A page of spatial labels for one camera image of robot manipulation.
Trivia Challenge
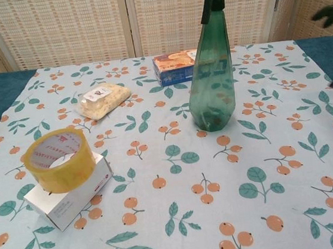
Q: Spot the green spray bottle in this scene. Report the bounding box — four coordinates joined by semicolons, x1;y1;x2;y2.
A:
176;0;242;135

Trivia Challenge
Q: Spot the orange blue snack box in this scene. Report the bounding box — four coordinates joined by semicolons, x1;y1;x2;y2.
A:
151;48;201;87

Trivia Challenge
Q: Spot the floral print tablecloth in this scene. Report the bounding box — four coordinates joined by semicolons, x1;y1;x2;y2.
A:
0;33;333;249

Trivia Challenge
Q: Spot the clear bag of snacks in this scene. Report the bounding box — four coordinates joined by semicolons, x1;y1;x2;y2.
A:
71;80;135;123

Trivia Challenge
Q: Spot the yellow packing tape roll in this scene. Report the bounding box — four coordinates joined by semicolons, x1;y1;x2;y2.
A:
20;125;99;197

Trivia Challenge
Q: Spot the small white cardboard box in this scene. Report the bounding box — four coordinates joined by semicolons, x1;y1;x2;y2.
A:
19;150;120;236

